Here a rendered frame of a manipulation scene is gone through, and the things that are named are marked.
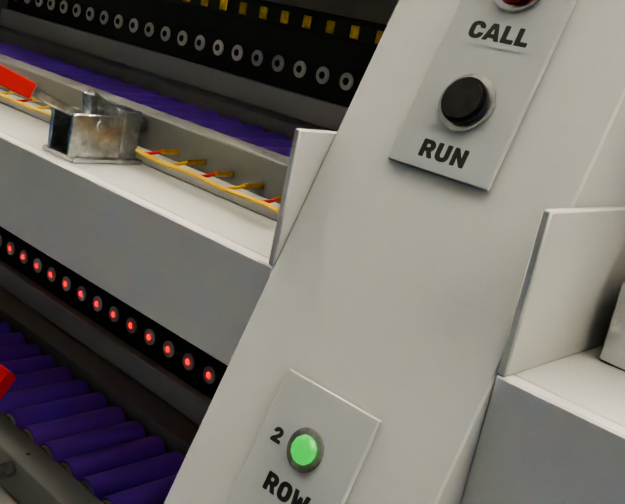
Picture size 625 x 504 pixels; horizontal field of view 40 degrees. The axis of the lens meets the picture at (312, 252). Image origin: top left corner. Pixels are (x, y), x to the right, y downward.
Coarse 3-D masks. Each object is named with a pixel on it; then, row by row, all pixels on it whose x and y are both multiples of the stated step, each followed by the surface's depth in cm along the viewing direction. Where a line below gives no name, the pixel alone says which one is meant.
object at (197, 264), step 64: (128, 64) 67; (192, 64) 62; (0, 128) 45; (0, 192) 43; (64, 192) 39; (128, 192) 37; (192, 192) 40; (64, 256) 40; (128, 256) 36; (192, 256) 34; (256, 256) 31; (192, 320) 34
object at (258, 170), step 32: (0, 96) 50; (64, 96) 49; (160, 128) 43; (192, 128) 42; (160, 160) 41; (192, 160) 40; (224, 160) 40; (256, 160) 39; (288, 160) 39; (256, 192) 39
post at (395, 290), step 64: (448, 0) 30; (384, 64) 30; (576, 64) 26; (384, 128) 30; (576, 128) 25; (320, 192) 30; (384, 192) 29; (448, 192) 27; (512, 192) 26; (576, 192) 25; (320, 256) 30; (384, 256) 28; (448, 256) 27; (512, 256) 25; (256, 320) 30; (320, 320) 29; (384, 320) 27; (448, 320) 26; (256, 384) 30; (320, 384) 28; (384, 384) 27; (448, 384) 25; (192, 448) 30; (384, 448) 26; (448, 448) 25
